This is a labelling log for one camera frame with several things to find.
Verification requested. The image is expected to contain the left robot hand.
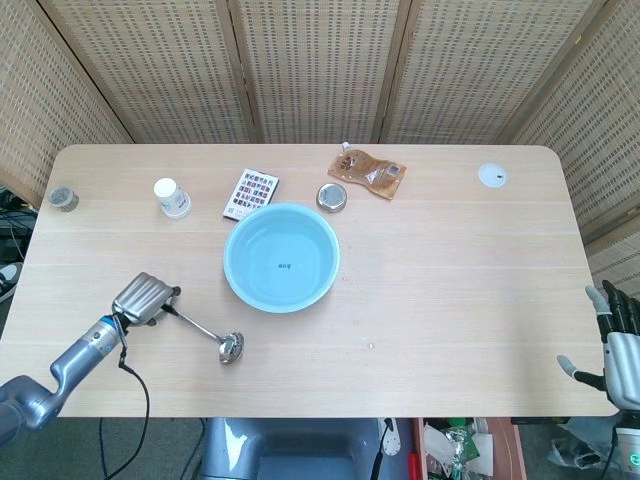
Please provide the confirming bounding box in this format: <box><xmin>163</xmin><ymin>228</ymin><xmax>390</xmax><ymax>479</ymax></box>
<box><xmin>110</xmin><ymin>271</ymin><xmax>181</xmax><ymax>329</ymax></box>

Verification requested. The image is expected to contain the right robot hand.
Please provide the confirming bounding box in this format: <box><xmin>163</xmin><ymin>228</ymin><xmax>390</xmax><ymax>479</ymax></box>
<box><xmin>557</xmin><ymin>279</ymin><xmax>640</xmax><ymax>415</ymax></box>

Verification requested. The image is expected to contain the metal ladle black handle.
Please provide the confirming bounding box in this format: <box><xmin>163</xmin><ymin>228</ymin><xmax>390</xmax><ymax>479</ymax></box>
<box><xmin>164</xmin><ymin>304</ymin><xmax>246</xmax><ymax>366</ymax></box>

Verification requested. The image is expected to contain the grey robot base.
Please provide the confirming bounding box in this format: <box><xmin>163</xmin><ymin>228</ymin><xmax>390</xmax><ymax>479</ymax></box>
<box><xmin>199</xmin><ymin>417</ymin><xmax>387</xmax><ymax>480</ymax></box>

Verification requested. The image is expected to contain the light blue bowl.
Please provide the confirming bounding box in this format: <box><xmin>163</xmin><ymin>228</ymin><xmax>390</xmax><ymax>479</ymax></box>
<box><xmin>222</xmin><ymin>201</ymin><xmax>343</xmax><ymax>315</ymax></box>

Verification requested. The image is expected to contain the clear plastic bag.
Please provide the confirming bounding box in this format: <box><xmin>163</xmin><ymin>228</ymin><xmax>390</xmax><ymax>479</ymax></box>
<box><xmin>547</xmin><ymin>418</ymin><xmax>617</xmax><ymax>472</ymax></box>

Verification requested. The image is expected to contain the white plastic cup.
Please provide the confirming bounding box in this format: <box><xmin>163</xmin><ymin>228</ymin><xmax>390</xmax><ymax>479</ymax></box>
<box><xmin>152</xmin><ymin>178</ymin><xmax>193</xmax><ymax>220</ymax></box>

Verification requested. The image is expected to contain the small grey jar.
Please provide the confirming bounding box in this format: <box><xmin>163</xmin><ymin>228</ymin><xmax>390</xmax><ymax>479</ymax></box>
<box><xmin>47</xmin><ymin>185</ymin><xmax>80</xmax><ymax>213</ymax></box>

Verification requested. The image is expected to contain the black white sneaker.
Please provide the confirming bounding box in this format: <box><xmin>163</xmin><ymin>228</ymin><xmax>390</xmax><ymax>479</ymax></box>
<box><xmin>0</xmin><ymin>262</ymin><xmax>24</xmax><ymax>304</ymax></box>

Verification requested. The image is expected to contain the card with coloured squares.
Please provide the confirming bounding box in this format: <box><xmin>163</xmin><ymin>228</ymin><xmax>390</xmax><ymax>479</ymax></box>
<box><xmin>222</xmin><ymin>168</ymin><xmax>281</xmax><ymax>222</ymax></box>

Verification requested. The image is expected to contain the red bin with clutter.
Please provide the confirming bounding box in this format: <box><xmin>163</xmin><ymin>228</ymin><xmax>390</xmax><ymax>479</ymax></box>
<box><xmin>408</xmin><ymin>417</ymin><xmax>526</xmax><ymax>480</ymax></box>

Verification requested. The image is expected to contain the round metal tin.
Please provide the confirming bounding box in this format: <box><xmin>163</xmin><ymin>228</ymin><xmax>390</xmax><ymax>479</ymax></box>
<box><xmin>315</xmin><ymin>182</ymin><xmax>348</xmax><ymax>214</ymax></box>

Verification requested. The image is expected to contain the white round grommet cover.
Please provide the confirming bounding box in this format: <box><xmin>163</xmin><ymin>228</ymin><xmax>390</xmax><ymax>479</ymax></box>
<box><xmin>477</xmin><ymin>162</ymin><xmax>511</xmax><ymax>189</ymax></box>

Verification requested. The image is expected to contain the brown spout pouch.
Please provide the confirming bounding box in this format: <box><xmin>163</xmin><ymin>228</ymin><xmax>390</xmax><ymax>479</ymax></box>
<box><xmin>327</xmin><ymin>141</ymin><xmax>407</xmax><ymax>201</ymax></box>

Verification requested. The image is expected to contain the bamboo folding screen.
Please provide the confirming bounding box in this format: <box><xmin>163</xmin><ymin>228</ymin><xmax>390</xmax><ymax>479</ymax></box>
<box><xmin>0</xmin><ymin>0</ymin><xmax>640</xmax><ymax>261</ymax></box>

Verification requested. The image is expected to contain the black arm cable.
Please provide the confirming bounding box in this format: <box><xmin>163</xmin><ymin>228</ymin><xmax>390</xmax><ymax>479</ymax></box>
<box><xmin>104</xmin><ymin>312</ymin><xmax>151</xmax><ymax>480</ymax></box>

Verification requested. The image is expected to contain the black cable bundle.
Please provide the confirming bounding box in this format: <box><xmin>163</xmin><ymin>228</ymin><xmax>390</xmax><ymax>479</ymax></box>
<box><xmin>0</xmin><ymin>187</ymin><xmax>39</xmax><ymax>266</ymax></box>

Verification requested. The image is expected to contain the blue cable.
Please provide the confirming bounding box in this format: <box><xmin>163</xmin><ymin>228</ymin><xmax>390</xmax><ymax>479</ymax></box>
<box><xmin>97</xmin><ymin>418</ymin><xmax>109</xmax><ymax>480</ymax></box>

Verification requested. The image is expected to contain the white plastic bracket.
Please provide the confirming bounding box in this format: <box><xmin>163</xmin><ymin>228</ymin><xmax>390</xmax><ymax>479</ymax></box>
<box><xmin>377</xmin><ymin>417</ymin><xmax>404</xmax><ymax>459</ymax></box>

